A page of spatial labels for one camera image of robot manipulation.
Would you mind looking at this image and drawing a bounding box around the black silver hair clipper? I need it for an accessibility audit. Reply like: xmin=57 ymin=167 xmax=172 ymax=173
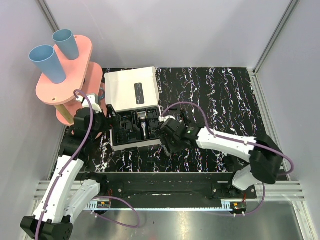
xmin=137 ymin=111 xmax=148 ymax=140

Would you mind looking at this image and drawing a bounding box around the black comb attachment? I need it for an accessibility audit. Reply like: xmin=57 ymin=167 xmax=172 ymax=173
xmin=223 ymin=155 xmax=234 ymax=170

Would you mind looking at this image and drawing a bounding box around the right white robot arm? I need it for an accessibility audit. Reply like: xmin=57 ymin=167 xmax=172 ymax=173
xmin=159 ymin=116 xmax=283 ymax=199

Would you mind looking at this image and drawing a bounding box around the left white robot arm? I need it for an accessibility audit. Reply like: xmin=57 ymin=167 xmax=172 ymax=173
xmin=20 ymin=104 xmax=120 ymax=240

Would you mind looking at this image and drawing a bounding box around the blue mug on shelf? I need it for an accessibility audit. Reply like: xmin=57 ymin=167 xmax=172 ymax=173
xmin=98 ymin=86 xmax=106 ymax=101

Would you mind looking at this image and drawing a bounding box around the white clipper kit box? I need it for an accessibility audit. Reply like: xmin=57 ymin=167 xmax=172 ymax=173
xmin=104 ymin=66 xmax=161 ymax=152

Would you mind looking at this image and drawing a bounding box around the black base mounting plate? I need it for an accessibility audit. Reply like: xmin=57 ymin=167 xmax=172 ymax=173
xmin=69 ymin=171 xmax=258 ymax=203

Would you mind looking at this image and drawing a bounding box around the pink tiered wooden shelf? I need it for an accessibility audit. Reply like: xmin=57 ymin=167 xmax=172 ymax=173
xmin=35 ymin=35 xmax=103 ymax=126

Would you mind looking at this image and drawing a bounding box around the near blue plastic cup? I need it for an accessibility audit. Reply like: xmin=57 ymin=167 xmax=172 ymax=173
xmin=28 ymin=45 xmax=67 ymax=84

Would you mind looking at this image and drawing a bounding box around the blue plastic cup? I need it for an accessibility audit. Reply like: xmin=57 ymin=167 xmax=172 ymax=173
xmin=28 ymin=45 xmax=67 ymax=84
xmin=52 ymin=29 xmax=79 ymax=60

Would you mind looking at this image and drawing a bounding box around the far blue plastic cup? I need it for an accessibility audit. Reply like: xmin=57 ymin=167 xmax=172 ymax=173
xmin=52 ymin=29 xmax=79 ymax=60

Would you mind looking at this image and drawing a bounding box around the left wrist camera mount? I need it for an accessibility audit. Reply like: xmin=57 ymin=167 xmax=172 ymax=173
xmin=76 ymin=93 xmax=103 ymax=114

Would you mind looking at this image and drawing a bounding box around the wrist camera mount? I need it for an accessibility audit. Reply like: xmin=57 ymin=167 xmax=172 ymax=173
xmin=158 ymin=115 xmax=176 ymax=123
xmin=76 ymin=93 xmax=103 ymax=114

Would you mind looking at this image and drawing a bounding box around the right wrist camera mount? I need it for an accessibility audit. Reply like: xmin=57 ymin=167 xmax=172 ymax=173
xmin=158 ymin=115 xmax=176 ymax=123

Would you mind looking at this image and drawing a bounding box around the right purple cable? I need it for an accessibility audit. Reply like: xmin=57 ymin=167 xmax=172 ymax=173
xmin=159 ymin=102 xmax=294 ymax=217

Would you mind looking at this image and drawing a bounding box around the purple cable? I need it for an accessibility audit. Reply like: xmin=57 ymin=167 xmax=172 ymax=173
xmin=33 ymin=89 xmax=95 ymax=240
xmin=159 ymin=102 xmax=294 ymax=217

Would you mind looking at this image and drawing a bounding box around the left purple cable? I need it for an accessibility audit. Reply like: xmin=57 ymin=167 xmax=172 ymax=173
xmin=33 ymin=89 xmax=95 ymax=240

